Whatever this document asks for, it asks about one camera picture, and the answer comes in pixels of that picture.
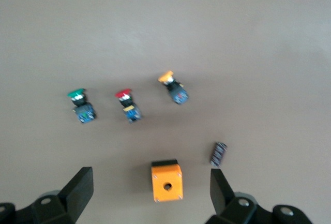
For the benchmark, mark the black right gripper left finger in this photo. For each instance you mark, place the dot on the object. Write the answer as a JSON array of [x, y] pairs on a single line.
[[75, 193]]

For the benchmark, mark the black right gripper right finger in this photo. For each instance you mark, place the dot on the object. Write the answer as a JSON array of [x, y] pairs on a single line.
[[225, 203]]

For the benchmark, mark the green push button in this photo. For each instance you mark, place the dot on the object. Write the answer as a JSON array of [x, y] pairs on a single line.
[[82, 110]]

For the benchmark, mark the red push button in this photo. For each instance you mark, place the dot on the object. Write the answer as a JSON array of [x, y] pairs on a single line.
[[130, 111]]

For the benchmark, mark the yellow push button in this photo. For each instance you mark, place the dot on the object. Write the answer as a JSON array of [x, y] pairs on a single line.
[[177, 93]]

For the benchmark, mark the small dark terminal block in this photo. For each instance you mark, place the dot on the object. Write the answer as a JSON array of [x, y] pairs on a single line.
[[218, 154]]

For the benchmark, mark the orange button enclosure box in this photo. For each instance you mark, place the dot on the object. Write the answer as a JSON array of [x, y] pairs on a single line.
[[160, 177]]

